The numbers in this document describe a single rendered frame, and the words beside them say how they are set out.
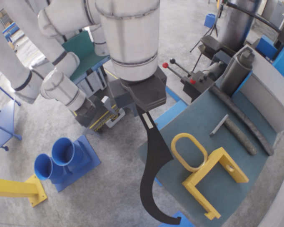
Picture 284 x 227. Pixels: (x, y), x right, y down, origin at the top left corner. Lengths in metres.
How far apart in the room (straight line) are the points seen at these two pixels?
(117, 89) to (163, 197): 1.35
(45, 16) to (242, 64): 0.58
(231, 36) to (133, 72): 0.91
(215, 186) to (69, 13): 0.60
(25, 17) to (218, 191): 0.94
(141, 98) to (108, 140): 1.40
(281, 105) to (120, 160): 1.46
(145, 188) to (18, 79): 0.75
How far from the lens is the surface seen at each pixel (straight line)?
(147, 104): 0.22
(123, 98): 0.29
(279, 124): 0.71
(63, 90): 0.48
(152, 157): 0.35
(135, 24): 0.17
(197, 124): 0.48
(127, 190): 1.51
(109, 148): 1.58
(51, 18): 0.32
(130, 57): 0.20
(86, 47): 1.14
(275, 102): 0.65
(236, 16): 1.01
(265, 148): 0.61
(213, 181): 0.47
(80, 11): 0.29
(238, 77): 0.54
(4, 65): 0.74
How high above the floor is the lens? 1.48
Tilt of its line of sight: 63 degrees down
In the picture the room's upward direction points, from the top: 6 degrees counter-clockwise
